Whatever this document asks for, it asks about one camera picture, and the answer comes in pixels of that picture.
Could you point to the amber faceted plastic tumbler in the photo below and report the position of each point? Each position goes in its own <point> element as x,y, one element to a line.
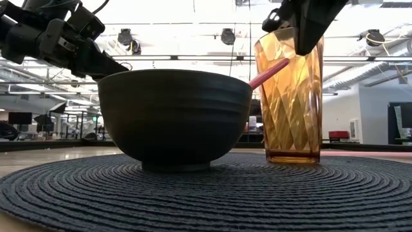
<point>289,112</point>

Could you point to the black cabinet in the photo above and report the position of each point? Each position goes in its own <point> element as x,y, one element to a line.
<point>391,129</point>

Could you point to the white bottle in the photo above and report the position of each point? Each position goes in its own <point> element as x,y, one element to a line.
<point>252,124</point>

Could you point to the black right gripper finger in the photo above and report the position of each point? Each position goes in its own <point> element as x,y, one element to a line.
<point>312,22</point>
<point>277,21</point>

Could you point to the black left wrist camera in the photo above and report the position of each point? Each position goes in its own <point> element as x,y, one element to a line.
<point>48,4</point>

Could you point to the dark blue round woven placemat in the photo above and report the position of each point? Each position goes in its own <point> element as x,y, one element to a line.
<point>225,199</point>

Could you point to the black round bowl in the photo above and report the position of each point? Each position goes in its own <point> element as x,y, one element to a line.
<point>174,119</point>

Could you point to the red box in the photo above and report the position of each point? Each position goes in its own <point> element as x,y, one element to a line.
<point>338,134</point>

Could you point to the black monitor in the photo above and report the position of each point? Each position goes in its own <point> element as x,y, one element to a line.
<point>20,118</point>

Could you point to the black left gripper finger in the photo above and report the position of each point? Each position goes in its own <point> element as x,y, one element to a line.
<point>96,64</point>

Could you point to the black office chair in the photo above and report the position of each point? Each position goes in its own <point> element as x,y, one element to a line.
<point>7,131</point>

